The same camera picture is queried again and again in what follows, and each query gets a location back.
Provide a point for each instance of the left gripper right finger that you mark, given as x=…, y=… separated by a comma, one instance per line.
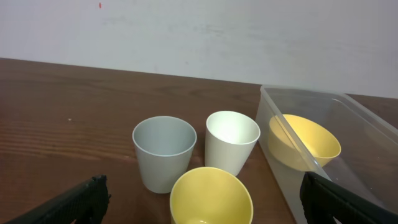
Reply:
x=326, y=202

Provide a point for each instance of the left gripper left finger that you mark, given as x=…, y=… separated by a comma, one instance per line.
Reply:
x=86, y=202

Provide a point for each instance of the yellow bowl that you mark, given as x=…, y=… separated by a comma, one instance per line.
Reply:
x=320, y=143

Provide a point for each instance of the yellow cup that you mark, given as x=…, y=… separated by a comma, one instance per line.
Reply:
x=210, y=195

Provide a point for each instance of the clear plastic container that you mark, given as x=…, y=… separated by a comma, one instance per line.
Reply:
x=367, y=164

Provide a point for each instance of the grey cup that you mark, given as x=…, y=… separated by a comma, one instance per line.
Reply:
x=164, y=146

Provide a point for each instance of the white cup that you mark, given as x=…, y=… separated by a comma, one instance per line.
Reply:
x=230, y=138

